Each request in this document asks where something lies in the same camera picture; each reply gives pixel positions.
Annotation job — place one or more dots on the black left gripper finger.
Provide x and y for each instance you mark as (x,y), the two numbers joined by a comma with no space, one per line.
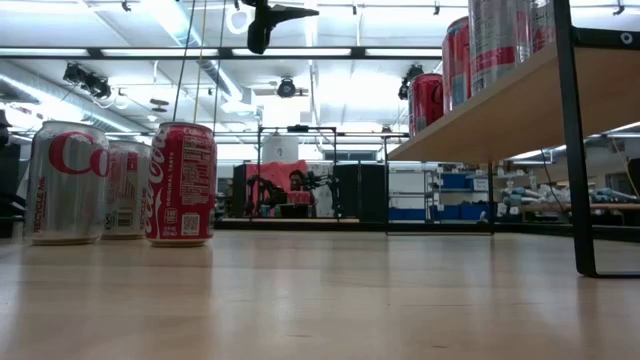
(280,14)

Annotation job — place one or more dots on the red can with black lettering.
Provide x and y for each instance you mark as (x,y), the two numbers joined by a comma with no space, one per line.
(425,105)

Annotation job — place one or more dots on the red soda can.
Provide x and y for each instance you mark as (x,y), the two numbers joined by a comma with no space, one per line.
(457,65)

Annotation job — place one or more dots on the red Coca-Cola original can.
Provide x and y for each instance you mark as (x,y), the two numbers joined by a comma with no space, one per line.
(180,200)

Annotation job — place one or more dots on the silver Diet Coke can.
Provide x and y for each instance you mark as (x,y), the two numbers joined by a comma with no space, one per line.
(125,200)
(65,200)

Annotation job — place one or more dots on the black overhead crossbar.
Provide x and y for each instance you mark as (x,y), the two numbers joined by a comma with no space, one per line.
(357,52)

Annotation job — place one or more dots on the white cylinder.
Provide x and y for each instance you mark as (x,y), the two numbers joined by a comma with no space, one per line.
(280,150)

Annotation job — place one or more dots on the person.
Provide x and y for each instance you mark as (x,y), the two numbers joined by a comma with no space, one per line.
(299,180)

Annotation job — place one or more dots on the black cabinet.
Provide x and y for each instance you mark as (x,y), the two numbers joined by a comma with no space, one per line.
(360,195)

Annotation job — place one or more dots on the blue storage bin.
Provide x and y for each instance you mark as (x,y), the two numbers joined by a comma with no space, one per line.
(460,212)
(407,214)
(455,181)

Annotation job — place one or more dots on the cluttered background workbench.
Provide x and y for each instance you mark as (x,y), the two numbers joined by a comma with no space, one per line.
(575,206)

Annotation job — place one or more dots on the round black overhead camera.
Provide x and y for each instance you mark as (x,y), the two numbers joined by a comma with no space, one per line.
(286,88)

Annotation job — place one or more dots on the black background metal frame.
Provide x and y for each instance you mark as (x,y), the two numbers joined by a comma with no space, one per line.
(300,128)

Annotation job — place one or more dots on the wooden shelf with black frame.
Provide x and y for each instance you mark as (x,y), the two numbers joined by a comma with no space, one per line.
(500,125)

